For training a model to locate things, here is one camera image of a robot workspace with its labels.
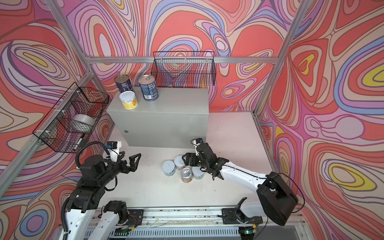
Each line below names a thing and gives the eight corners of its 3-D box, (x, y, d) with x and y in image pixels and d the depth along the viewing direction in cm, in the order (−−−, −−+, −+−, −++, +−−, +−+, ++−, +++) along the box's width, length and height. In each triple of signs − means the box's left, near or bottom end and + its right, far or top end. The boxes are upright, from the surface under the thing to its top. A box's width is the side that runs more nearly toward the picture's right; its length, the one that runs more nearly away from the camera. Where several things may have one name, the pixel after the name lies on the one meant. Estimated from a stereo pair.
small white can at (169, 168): (162, 176, 88) (161, 172, 84) (164, 163, 93) (162, 160, 89) (175, 176, 88) (174, 172, 84) (176, 163, 93) (175, 160, 89)
